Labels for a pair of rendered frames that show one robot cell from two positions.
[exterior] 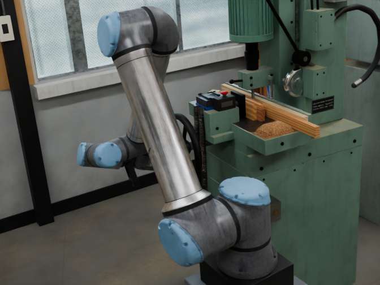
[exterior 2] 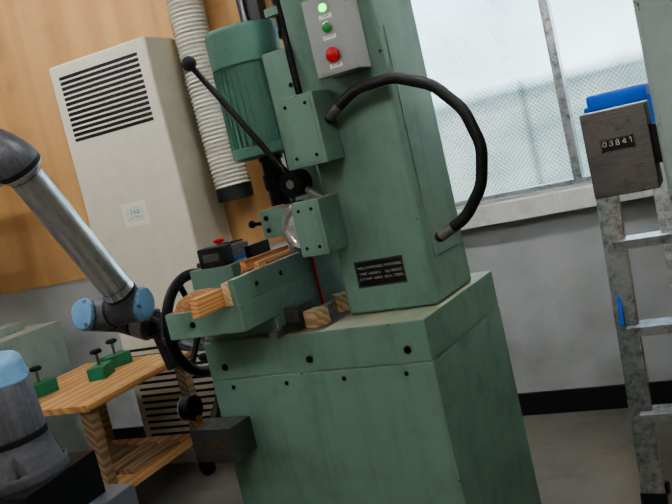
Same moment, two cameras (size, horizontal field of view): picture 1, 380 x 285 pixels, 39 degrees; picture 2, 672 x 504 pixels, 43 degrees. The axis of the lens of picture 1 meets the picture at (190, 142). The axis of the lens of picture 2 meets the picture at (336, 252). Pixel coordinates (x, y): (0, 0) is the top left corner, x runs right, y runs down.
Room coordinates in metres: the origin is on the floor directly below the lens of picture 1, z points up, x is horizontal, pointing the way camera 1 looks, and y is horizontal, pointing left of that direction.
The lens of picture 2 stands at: (1.08, -2.05, 1.16)
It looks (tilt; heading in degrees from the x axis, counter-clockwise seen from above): 6 degrees down; 56
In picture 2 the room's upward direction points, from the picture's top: 13 degrees counter-clockwise
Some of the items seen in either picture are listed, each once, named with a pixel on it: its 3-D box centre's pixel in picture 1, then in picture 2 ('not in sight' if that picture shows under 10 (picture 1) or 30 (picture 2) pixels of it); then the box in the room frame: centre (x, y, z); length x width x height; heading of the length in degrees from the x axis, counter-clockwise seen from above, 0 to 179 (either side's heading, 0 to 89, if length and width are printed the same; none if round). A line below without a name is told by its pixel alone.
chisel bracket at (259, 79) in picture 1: (257, 79); (292, 221); (2.16, -0.29, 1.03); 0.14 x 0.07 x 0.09; 116
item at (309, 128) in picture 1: (271, 112); (268, 277); (2.03, -0.33, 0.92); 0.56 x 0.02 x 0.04; 26
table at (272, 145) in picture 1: (234, 122); (261, 292); (2.08, -0.19, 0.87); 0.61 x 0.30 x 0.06; 26
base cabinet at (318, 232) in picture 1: (277, 215); (390, 479); (2.20, -0.38, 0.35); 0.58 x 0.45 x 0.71; 116
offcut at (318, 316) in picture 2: not in sight; (316, 316); (2.06, -0.46, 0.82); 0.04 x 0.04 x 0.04; 7
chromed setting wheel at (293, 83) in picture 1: (297, 82); (305, 226); (2.09, -0.45, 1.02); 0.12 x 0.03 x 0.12; 116
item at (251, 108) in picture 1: (241, 106); (267, 265); (2.10, -0.22, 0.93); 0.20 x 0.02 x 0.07; 26
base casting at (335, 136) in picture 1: (277, 135); (354, 324); (2.20, -0.39, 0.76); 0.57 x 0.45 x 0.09; 116
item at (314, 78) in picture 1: (312, 81); (319, 225); (2.09, -0.51, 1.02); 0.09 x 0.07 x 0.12; 26
